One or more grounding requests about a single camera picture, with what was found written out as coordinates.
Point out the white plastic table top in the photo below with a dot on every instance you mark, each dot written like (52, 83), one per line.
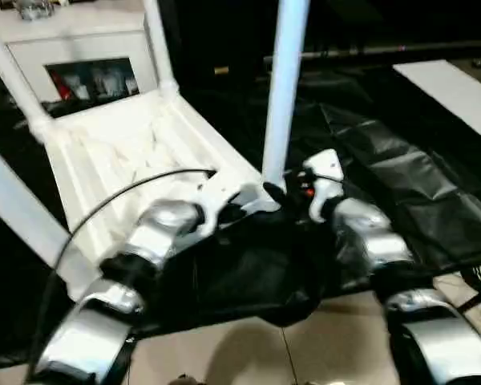
(104, 152)

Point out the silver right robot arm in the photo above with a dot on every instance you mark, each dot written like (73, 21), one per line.
(369, 236)

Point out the black stand leg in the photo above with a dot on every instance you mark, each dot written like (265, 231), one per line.
(471, 305)

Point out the red bottle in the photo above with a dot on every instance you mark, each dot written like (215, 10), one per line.
(60, 86)

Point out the white flat board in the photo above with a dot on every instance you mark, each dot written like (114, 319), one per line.
(453, 92)

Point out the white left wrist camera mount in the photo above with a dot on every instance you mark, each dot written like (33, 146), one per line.
(216, 192)

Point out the black table mat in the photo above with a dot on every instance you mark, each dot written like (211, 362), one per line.
(405, 160)

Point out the dark robot foot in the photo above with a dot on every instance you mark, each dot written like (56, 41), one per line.
(186, 380)

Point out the white glass-door cabinet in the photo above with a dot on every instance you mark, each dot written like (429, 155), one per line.
(84, 44)

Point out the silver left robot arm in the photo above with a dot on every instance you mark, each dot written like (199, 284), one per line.
(156, 228)

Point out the clear glass ornament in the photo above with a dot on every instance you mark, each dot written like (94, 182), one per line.
(34, 11)

